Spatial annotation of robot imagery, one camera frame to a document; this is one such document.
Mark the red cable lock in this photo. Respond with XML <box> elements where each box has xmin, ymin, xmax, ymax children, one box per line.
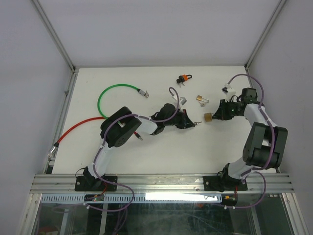
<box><xmin>48</xmin><ymin>117</ymin><xmax>144</xmax><ymax>159</ymax></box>

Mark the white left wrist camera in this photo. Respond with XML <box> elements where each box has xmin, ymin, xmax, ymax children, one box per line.
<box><xmin>172</xmin><ymin>96</ymin><xmax>187</xmax><ymax>111</ymax></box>

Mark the orange black padlock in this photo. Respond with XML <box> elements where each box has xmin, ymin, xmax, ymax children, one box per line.
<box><xmin>176</xmin><ymin>74</ymin><xmax>193</xmax><ymax>84</ymax></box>

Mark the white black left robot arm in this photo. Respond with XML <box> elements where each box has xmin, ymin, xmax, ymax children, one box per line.
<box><xmin>75</xmin><ymin>103</ymin><xmax>197</xmax><ymax>192</ymax></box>

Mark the large brass padlock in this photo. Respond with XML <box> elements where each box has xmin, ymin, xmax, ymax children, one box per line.
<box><xmin>204</xmin><ymin>113</ymin><xmax>214</xmax><ymax>122</ymax></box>

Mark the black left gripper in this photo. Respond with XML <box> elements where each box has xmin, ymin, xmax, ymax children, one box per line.
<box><xmin>164</xmin><ymin>109</ymin><xmax>195</xmax><ymax>130</ymax></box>

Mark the small brass long-shackle padlock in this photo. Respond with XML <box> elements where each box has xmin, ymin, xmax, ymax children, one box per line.
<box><xmin>196</xmin><ymin>95</ymin><xmax>209</xmax><ymax>103</ymax></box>

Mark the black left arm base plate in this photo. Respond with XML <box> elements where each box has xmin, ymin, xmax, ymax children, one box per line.
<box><xmin>74</xmin><ymin>176</ymin><xmax>117</xmax><ymax>192</ymax></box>

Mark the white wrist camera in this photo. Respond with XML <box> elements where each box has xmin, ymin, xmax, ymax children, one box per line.
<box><xmin>172</xmin><ymin>96</ymin><xmax>187</xmax><ymax>111</ymax></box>
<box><xmin>222</xmin><ymin>83</ymin><xmax>236</xmax><ymax>102</ymax></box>

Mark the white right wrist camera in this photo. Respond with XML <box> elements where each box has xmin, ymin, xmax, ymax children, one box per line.
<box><xmin>222</xmin><ymin>83</ymin><xmax>236</xmax><ymax>102</ymax></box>

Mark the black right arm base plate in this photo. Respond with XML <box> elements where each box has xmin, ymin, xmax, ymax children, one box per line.
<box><xmin>203</xmin><ymin>175</ymin><xmax>247</xmax><ymax>192</ymax></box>

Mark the green cable lock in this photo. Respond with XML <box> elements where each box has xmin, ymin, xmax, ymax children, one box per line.
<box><xmin>97</xmin><ymin>84</ymin><xmax>146</xmax><ymax>119</ymax></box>

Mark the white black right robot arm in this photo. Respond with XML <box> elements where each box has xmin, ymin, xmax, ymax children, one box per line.
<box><xmin>207</xmin><ymin>88</ymin><xmax>288</xmax><ymax>192</ymax></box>

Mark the aluminium mounting rail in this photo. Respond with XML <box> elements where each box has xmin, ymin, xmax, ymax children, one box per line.
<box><xmin>30</xmin><ymin>173</ymin><xmax>294</xmax><ymax>194</ymax></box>

